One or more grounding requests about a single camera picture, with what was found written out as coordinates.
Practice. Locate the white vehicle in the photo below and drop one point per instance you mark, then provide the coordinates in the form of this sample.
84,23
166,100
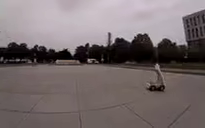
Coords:
91,61

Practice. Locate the tall slim tower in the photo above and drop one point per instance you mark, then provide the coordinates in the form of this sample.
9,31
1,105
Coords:
109,43

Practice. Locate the grey concrete paved square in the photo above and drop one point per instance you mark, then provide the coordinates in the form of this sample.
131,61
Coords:
90,93

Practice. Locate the low white structure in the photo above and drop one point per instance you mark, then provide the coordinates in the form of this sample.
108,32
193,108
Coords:
67,61

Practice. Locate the row of dark trees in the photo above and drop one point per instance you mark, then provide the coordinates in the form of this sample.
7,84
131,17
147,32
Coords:
140,50

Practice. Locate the small white wheeled robot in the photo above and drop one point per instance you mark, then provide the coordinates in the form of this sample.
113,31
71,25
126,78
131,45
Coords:
158,83

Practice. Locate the grass strip with kerb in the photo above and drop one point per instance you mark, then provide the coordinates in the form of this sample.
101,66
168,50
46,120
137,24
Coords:
190,66

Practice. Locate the grey building with window grid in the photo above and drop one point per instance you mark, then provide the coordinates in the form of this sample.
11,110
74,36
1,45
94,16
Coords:
198,30

